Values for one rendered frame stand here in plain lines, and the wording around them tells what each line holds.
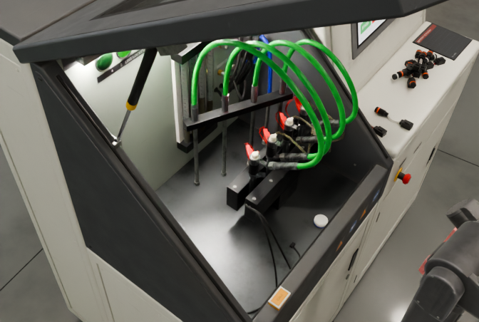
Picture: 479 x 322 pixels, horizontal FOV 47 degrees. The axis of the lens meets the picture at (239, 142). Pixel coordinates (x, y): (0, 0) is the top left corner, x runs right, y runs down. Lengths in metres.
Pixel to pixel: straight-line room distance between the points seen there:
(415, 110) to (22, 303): 1.73
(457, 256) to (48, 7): 0.90
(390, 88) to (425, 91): 0.11
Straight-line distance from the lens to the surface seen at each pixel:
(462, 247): 0.65
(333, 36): 1.57
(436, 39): 2.12
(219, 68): 1.62
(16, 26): 1.16
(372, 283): 2.52
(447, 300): 0.65
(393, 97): 1.81
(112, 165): 1.13
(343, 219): 1.48
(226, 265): 1.51
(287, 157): 1.44
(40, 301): 2.50
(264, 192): 1.46
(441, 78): 1.95
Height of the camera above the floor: 2.12
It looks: 46 degrees down
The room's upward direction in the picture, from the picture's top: 3 degrees clockwise
